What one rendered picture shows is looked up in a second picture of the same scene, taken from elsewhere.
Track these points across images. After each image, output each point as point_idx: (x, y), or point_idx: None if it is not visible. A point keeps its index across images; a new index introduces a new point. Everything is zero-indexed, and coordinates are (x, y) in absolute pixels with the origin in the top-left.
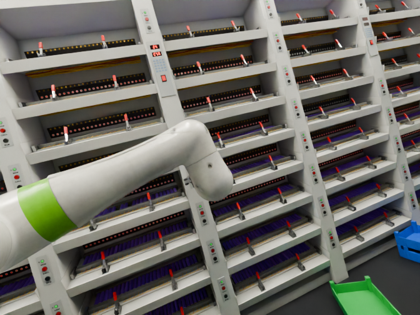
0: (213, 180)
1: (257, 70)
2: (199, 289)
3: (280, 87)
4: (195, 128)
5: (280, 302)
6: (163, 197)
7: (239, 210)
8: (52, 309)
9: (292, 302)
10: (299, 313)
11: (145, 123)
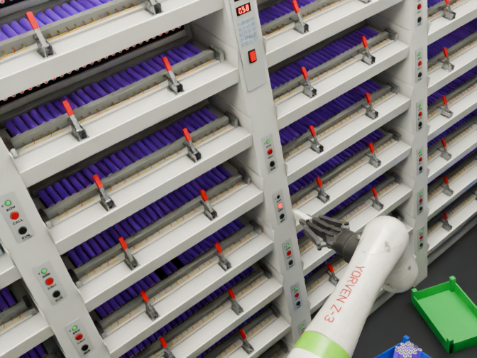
0: (409, 280)
1: (380, 6)
2: None
3: (405, 28)
4: (404, 238)
5: None
6: (231, 241)
7: None
8: None
9: (365, 321)
10: (377, 332)
11: (206, 131)
